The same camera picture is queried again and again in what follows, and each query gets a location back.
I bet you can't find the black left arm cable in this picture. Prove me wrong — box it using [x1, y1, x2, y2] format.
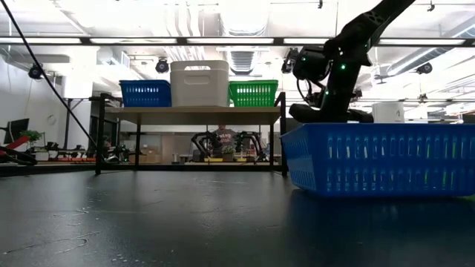
[0, 0, 99, 148]

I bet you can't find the black computer monitor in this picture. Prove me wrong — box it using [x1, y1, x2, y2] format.
[2, 117, 30, 145]

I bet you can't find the blue slotted plastic basket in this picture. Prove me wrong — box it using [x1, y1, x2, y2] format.
[119, 79, 172, 85]
[120, 82, 172, 108]
[281, 122, 475, 198]

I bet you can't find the green slotted plastic basket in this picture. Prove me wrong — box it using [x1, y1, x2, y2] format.
[229, 79, 279, 108]

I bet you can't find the black table mat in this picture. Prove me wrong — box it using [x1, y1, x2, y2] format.
[0, 168, 475, 267]

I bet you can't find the cardboard box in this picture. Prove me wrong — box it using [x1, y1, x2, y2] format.
[140, 147, 162, 165]

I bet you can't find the wooden shelf with black frame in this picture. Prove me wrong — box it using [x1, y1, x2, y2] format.
[95, 91, 289, 177]

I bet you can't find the black overhead light bar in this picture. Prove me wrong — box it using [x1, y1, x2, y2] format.
[0, 35, 475, 48]

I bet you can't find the small background potted plant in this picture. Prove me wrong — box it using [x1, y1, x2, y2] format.
[20, 129, 42, 150]
[221, 144, 236, 163]

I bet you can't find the silver ventilation duct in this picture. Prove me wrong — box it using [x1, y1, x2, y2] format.
[228, 47, 259, 76]

